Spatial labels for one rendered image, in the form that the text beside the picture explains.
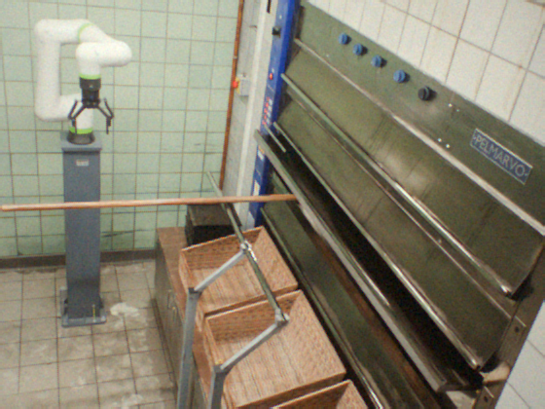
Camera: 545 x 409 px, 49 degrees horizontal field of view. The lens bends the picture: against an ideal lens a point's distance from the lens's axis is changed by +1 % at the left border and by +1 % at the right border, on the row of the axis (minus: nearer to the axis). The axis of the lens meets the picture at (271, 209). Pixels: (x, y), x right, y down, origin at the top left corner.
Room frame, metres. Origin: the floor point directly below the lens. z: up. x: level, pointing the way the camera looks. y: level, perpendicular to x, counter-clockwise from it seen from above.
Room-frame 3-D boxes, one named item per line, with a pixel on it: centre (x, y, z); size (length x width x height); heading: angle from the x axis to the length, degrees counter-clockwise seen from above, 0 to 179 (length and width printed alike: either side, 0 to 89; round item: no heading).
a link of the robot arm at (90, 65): (2.47, 0.86, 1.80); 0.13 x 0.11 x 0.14; 130
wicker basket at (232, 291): (2.57, 0.14, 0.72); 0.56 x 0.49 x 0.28; 24
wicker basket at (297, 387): (2.03, -0.09, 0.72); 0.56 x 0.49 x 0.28; 22
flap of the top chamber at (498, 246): (2.15, -0.33, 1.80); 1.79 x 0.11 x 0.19; 23
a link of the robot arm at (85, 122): (2.92, 1.09, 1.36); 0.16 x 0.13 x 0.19; 130
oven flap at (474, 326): (2.15, -0.33, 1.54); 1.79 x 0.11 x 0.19; 23
